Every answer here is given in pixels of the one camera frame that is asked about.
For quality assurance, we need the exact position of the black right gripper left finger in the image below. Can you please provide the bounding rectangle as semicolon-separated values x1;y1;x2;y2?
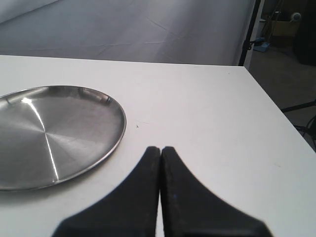
53;147;160;237

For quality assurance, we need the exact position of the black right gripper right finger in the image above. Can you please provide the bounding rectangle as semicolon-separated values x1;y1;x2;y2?
160;147;272;237

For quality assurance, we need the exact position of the blue cloth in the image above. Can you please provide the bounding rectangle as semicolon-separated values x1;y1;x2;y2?
253;38;270;52

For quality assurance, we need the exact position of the round stainless steel plate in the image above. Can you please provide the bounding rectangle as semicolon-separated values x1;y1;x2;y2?
0;85;127;192

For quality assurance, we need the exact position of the black tripod leg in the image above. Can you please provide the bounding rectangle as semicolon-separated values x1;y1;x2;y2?
281;100;316;113

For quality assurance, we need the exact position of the black backdrop stand pole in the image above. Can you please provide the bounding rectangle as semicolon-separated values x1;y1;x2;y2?
238;0;261;66

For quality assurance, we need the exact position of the grey backdrop cloth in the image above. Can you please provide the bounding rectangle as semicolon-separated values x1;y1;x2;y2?
0;0;254;65

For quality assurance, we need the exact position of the cardboard box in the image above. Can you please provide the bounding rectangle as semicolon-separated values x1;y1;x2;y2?
272;21;300;37

